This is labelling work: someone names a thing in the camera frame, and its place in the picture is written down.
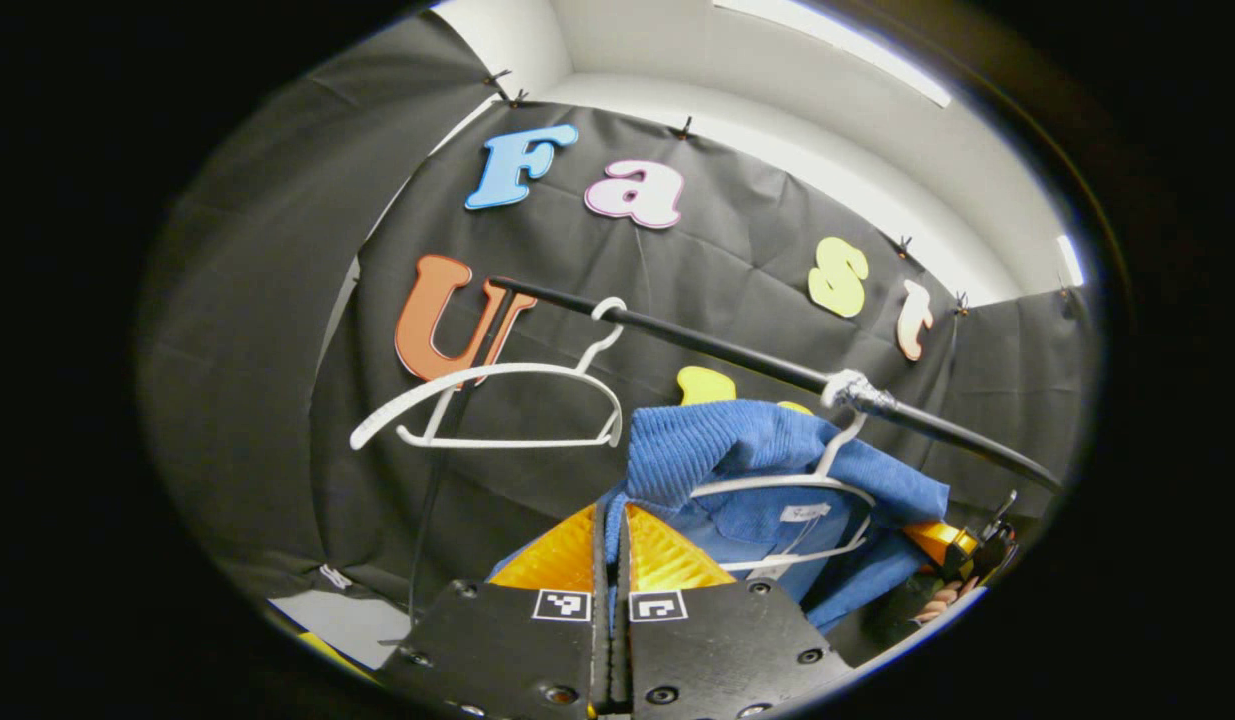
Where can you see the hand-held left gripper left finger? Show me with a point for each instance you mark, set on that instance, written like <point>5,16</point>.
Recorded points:
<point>507,640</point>

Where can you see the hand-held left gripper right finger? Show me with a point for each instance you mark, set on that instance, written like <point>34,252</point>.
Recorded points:
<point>717,640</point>

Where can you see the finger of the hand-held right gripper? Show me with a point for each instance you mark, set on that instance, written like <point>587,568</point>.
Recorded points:
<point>942,542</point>

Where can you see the white hanger with taped hook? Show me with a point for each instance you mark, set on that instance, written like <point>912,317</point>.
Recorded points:
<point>777,483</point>

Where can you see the white plastic hanger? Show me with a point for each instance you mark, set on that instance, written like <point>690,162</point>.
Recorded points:
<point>497,372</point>

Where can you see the black clothes rack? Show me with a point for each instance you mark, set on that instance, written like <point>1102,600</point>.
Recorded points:
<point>737,357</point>

